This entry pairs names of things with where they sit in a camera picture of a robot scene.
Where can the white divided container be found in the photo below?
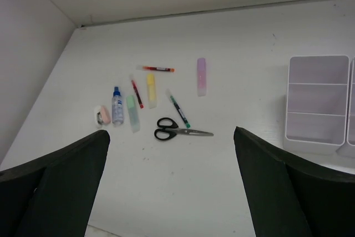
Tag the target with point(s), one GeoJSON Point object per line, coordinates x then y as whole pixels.
{"type": "Point", "coordinates": [347, 149]}
{"type": "Point", "coordinates": [316, 104]}

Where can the green highlighter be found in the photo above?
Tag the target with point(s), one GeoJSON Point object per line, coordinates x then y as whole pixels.
{"type": "Point", "coordinates": [133, 113]}

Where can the white divided container right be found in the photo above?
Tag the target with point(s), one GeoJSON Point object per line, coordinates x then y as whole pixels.
{"type": "Point", "coordinates": [347, 149]}

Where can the black handled scissors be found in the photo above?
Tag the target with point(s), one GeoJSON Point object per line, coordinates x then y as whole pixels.
{"type": "Point", "coordinates": [168, 129]}

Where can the purple pink highlighter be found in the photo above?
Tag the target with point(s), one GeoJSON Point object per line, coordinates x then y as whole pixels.
{"type": "Point", "coordinates": [201, 77]}

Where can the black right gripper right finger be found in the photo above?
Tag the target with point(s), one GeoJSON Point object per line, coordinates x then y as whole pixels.
{"type": "Point", "coordinates": [291, 196]}

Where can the orange capped red pen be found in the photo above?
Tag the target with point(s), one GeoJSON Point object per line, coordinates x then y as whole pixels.
{"type": "Point", "coordinates": [150, 68]}

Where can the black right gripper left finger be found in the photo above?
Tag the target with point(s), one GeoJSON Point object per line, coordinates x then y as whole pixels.
{"type": "Point", "coordinates": [53, 195]}

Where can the yellow highlighter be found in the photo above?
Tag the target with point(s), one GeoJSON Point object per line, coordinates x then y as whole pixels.
{"type": "Point", "coordinates": [152, 97]}

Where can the green pen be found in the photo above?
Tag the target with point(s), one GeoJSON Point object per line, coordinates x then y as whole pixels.
{"type": "Point", "coordinates": [178, 108]}

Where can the white divided container left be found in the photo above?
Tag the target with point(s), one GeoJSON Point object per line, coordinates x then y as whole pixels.
{"type": "Point", "coordinates": [316, 104]}

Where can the blue capped glue bottle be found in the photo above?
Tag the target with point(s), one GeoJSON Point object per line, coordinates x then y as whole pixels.
{"type": "Point", "coordinates": [117, 114]}

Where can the pink mini stapler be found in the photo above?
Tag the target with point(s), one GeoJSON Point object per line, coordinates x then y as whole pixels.
{"type": "Point", "coordinates": [101, 116]}

